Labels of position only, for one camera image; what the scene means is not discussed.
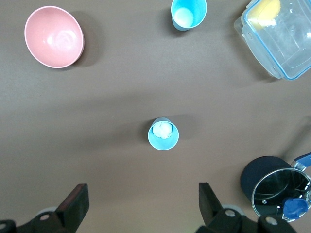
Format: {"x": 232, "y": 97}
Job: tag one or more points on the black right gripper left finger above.
{"x": 73, "y": 206}

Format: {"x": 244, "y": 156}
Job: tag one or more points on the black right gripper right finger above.
{"x": 210, "y": 208}

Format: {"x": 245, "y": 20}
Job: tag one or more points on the light blue paper cup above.
{"x": 198, "y": 12}

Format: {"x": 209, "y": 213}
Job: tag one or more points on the dark blue cooking pot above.
{"x": 260, "y": 170}

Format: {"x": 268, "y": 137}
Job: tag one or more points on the glass pot lid blue knob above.
{"x": 274, "y": 189}

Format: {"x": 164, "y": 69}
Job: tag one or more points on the blue cup holding paper wad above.
{"x": 162, "y": 143}

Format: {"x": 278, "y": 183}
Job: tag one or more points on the white crumpled paper wad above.
{"x": 162, "y": 130}

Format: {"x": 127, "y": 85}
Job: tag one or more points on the pink bowl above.
{"x": 52, "y": 36}

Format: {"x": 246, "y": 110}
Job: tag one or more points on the clear plastic container blue seal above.
{"x": 281, "y": 46}

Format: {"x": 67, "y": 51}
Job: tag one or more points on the yellow item inside clear container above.
{"x": 264, "y": 11}

